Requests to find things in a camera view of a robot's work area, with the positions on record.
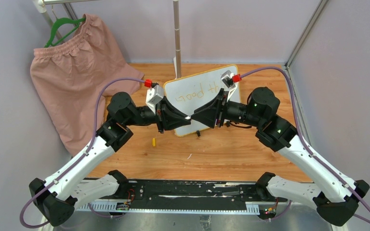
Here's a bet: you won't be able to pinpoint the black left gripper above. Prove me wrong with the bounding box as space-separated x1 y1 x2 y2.
124 96 191 134

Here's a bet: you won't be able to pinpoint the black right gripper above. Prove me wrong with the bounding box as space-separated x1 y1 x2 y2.
191 89 264 129

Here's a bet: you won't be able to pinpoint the yellow framed whiteboard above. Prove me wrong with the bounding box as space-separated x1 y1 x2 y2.
163 64 242 138

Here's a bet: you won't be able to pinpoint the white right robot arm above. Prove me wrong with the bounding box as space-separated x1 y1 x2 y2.
191 87 370 226

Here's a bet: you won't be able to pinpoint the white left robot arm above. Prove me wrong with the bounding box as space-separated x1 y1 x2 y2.
29 89 191 227

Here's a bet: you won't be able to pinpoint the pink cloth shorts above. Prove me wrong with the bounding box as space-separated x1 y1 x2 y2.
30 14 144 156

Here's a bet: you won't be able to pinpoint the metal stand pole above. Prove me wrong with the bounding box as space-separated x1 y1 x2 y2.
173 0 182 79

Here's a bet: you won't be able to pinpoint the green clothes hanger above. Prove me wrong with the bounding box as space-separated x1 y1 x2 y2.
43 16 87 49

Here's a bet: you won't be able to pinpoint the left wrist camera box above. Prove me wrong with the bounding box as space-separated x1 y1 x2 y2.
144 79 164 114

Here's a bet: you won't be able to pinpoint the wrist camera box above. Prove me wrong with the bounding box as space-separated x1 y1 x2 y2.
221 70 241 101
144 79 164 114

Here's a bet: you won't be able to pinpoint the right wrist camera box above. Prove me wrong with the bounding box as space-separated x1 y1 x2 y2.
221 70 241 101

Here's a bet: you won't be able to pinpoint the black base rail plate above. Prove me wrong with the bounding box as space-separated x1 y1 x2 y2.
79 180 288 215

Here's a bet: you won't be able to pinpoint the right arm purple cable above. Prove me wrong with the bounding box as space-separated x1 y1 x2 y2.
233 66 370 231

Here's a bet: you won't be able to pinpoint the aluminium frame post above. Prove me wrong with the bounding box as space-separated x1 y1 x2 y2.
285 0 330 70

